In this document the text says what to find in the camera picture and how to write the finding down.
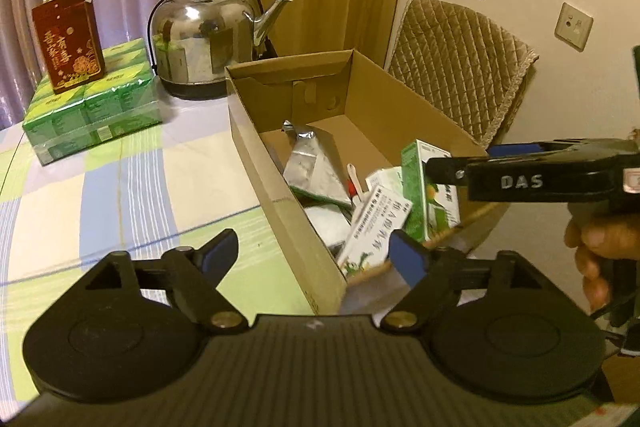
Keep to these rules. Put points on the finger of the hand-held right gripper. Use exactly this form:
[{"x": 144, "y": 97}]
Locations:
[
  {"x": 447, "y": 171},
  {"x": 515, "y": 150}
]

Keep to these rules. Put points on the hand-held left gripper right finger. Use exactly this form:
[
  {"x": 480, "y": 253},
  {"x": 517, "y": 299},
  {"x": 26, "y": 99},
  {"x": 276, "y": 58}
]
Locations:
[{"x": 407, "y": 257}]

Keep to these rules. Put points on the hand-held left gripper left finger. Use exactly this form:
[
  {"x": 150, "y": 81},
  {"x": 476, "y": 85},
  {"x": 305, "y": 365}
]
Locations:
[{"x": 220, "y": 252}]

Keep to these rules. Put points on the green carton box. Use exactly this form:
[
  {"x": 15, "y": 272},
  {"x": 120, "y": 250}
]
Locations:
[{"x": 435, "y": 212}]

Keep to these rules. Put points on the white bamboo print box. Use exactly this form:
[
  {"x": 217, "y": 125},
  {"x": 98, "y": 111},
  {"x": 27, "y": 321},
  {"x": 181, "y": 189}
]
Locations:
[{"x": 372, "y": 227}]

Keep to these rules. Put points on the brown cardboard box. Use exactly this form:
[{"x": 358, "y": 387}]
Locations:
[{"x": 280, "y": 187}]

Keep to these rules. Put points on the silver foil pouch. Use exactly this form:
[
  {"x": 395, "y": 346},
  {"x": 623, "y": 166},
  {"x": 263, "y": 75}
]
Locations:
[{"x": 312, "y": 167}]

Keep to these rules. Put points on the person's right hand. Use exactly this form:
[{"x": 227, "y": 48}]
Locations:
[{"x": 595, "y": 247}]

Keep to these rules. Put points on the checked blue green tablecloth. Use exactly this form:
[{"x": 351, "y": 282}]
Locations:
[{"x": 150, "y": 187}]

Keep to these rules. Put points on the quilted beige chair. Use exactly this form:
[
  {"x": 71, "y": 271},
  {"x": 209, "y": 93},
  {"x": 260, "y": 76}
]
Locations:
[{"x": 460, "y": 57}]

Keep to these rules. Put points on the green tissue multipack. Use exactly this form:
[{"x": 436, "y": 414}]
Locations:
[{"x": 100, "y": 107}]

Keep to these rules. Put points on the stainless steel kettle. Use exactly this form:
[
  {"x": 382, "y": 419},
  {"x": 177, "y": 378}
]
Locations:
[{"x": 200, "y": 37}]

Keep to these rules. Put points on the tall red gift box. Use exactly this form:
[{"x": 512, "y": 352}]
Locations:
[{"x": 70, "y": 47}]

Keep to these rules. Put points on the white wall outlet plate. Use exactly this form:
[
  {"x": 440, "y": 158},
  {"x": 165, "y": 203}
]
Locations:
[{"x": 574, "y": 27}]

